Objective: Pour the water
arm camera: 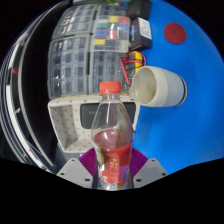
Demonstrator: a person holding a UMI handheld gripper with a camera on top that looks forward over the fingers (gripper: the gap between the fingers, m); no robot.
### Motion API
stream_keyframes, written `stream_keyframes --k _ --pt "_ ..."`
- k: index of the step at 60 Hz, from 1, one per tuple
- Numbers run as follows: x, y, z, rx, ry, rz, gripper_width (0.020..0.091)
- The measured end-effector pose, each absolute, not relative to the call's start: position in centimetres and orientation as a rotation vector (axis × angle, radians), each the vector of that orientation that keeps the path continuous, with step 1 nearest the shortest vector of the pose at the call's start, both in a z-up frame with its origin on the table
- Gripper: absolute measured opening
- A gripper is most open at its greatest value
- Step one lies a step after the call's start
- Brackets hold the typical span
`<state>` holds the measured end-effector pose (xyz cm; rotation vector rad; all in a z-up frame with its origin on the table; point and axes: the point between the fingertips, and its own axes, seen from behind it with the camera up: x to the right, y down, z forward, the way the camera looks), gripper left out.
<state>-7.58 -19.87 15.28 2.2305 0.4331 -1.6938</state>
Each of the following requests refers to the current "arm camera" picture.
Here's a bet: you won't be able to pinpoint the grey and white cup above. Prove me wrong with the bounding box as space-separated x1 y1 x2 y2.
128 65 188 108

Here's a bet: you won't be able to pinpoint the clear bottle with red cap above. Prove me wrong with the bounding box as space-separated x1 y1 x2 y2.
90 80 135 192

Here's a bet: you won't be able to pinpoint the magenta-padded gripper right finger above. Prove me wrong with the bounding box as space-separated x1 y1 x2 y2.
127 148 169 190

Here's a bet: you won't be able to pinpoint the black workbench shelf unit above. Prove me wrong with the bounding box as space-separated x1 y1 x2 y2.
0 9 62 174

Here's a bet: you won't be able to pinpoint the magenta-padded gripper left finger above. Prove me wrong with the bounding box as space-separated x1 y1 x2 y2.
56 148 100 190

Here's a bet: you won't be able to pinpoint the black rectangular speaker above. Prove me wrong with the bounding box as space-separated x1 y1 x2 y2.
79 101 137 130

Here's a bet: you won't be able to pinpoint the clear compartment box coloured parts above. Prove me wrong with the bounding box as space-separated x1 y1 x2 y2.
90 14 132 54

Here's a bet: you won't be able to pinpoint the flat round red coaster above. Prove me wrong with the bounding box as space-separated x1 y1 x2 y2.
163 22 188 45

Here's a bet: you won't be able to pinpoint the black flat case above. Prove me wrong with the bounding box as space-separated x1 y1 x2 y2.
125 0 153 19

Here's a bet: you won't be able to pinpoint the white pegboard tray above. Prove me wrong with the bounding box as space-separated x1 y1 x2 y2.
47 94 141 155

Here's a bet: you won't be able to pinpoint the yellow multimeter with red leads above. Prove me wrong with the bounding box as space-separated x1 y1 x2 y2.
119 49 148 86

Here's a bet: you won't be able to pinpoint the black box with white label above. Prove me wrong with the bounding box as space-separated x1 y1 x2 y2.
128 16 154 52

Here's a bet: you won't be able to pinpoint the grey parts drawer cabinet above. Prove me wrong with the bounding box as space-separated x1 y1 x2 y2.
96 2 129 18
47 35 91 100
51 3 99 41
88 49 133 96

